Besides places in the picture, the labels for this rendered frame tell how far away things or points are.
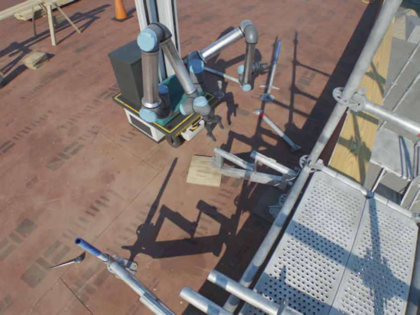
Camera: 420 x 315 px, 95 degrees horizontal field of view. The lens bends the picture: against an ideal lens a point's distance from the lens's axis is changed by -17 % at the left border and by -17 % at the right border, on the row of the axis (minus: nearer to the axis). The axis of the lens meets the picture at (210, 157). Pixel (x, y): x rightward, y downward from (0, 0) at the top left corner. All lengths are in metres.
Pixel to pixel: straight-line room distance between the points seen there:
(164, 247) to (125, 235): 0.35
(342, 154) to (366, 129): 0.38
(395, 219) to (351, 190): 0.28
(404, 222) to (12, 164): 3.46
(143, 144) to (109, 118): 0.65
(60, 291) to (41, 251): 0.39
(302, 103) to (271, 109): 0.45
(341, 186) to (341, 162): 0.24
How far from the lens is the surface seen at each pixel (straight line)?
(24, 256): 2.40
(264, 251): 1.10
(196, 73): 2.18
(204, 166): 2.16
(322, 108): 3.12
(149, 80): 1.62
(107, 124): 2.83
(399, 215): 1.51
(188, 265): 1.84
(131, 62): 2.06
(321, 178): 1.37
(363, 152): 1.74
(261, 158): 1.56
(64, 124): 3.13
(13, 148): 3.30
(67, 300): 2.09
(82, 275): 2.06
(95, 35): 5.25
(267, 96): 2.97
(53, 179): 2.62
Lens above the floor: 1.80
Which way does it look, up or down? 53 degrees down
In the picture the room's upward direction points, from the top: straight up
